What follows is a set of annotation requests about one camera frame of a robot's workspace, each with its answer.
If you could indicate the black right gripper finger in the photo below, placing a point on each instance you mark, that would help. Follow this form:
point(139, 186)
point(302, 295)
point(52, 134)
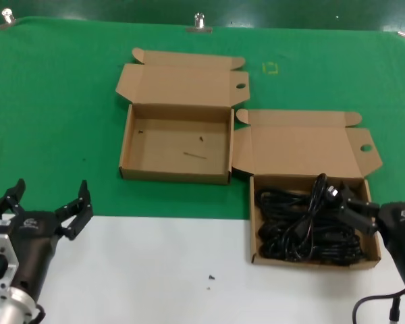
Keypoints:
point(361, 221)
point(364, 205)

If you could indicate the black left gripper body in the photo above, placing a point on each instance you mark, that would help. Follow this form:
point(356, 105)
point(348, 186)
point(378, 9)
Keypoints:
point(33, 243)

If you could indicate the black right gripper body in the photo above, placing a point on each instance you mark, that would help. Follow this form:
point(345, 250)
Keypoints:
point(401, 233)

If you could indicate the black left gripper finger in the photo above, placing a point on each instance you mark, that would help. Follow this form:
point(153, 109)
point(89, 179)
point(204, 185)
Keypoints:
point(77, 212)
point(10, 199)

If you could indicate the cardboard box with loose screws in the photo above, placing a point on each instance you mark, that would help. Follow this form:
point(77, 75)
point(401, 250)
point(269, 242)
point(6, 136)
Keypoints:
point(175, 84)

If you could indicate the green table cloth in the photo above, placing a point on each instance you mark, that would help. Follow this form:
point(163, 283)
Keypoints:
point(54, 101)

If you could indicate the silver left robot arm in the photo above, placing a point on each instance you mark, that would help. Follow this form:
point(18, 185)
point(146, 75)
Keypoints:
point(10, 308)

